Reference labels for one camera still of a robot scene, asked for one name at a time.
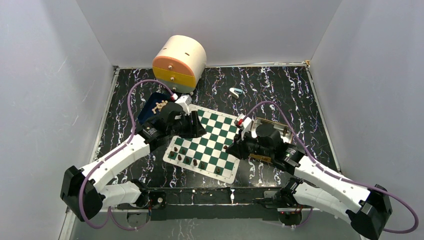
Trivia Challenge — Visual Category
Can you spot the dark blue plastic bin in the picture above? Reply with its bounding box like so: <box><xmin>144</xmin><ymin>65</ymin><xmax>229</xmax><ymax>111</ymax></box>
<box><xmin>137</xmin><ymin>92</ymin><xmax>171</xmax><ymax>124</ymax></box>

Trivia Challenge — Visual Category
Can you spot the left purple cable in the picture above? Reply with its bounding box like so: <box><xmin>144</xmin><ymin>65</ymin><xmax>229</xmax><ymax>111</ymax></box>
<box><xmin>78</xmin><ymin>79</ymin><xmax>178</xmax><ymax>231</ymax></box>

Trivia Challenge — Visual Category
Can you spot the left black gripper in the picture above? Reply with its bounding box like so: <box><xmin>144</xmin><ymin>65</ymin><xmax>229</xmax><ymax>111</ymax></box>
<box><xmin>167</xmin><ymin>111</ymin><xmax>207</xmax><ymax>139</ymax></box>

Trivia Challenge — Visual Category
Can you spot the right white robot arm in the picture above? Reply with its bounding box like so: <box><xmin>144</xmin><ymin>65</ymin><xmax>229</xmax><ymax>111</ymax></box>
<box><xmin>225</xmin><ymin>121</ymin><xmax>392</xmax><ymax>240</ymax></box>

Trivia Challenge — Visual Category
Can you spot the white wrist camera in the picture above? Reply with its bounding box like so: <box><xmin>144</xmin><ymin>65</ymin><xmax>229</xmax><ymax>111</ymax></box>
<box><xmin>234</xmin><ymin>114</ymin><xmax>253</xmax><ymax>140</ymax></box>
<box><xmin>175</xmin><ymin>94</ymin><xmax>192</xmax><ymax>115</ymax></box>

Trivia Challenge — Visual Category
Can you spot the small white blue clip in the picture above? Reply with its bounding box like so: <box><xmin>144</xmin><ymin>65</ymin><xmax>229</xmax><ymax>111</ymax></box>
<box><xmin>229</xmin><ymin>87</ymin><xmax>244</xmax><ymax>99</ymax></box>

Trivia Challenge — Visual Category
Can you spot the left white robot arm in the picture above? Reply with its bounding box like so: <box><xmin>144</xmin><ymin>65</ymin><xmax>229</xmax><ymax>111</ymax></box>
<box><xmin>60</xmin><ymin>102</ymin><xmax>206</xmax><ymax>222</ymax></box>

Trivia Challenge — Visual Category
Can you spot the round drawer cabinet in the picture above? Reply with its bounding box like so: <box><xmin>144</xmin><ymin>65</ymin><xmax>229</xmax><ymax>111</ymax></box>
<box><xmin>152</xmin><ymin>35</ymin><xmax>207</xmax><ymax>94</ymax></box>

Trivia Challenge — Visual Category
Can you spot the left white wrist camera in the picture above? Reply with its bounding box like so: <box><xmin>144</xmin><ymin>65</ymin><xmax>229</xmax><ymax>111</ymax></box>
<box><xmin>175</xmin><ymin>94</ymin><xmax>192</xmax><ymax>115</ymax></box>

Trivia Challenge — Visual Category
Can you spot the pile of light chess pieces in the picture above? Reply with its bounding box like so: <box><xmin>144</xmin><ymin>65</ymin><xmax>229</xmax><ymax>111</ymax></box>
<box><xmin>151</xmin><ymin>100</ymin><xmax>168</xmax><ymax>115</ymax></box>

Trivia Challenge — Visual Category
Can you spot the black base frame rail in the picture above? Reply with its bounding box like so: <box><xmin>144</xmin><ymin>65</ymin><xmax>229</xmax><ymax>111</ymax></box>
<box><xmin>118</xmin><ymin>187</ymin><xmax>305</xmax><ymax>227</ymax></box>

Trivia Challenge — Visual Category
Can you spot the green white chess board mat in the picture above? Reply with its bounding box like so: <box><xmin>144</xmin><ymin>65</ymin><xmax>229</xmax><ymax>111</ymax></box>
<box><xmin>163</xmin><ymin>104</ymin><xmax>252</xmax><ymax>188</ymax></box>

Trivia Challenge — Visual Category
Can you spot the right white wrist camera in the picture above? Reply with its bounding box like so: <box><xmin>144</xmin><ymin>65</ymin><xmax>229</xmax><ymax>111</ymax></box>
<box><xmin>234</xmin><ymin>114</ymin><xmax>253</xmax><ymax>140</ymax></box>

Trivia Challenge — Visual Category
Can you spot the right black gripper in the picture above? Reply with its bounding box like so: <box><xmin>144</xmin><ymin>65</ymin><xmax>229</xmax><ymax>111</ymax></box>
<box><xmin>225</xmin><ymin>129</ymin><xmax>273</xmax><ymax>161</ymax></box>

